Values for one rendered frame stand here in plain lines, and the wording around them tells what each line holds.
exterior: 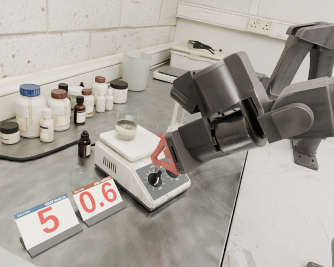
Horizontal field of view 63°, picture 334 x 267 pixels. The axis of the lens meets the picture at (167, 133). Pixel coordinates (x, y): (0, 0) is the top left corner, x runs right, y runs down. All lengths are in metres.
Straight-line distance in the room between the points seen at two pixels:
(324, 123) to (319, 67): 0.57
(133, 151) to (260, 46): 1.49
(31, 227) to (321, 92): 0.45
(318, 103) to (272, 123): 0.05
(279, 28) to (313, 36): 1.05
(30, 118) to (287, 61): 0.70
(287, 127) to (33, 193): 0.48
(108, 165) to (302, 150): 0.64
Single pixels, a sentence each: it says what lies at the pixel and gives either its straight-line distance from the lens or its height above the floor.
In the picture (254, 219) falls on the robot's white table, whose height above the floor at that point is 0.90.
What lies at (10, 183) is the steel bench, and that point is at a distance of 0.65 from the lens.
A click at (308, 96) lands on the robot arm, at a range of 0.34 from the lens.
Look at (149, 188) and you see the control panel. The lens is 0.56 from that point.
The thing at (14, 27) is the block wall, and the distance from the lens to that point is 0.88.
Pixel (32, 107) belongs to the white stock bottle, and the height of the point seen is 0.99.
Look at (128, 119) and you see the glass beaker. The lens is 0.58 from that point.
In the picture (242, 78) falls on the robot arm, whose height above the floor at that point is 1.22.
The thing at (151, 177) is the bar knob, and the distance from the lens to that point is 0.57.
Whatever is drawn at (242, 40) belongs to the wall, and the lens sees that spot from 1.95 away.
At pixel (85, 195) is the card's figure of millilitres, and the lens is 0.55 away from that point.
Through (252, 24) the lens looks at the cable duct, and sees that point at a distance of 1.88.
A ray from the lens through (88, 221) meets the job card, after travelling 0.54.
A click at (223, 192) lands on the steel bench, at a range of 0.68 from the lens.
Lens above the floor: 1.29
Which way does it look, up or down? 26 degrees down
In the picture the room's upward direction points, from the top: 11 degrees clockwise
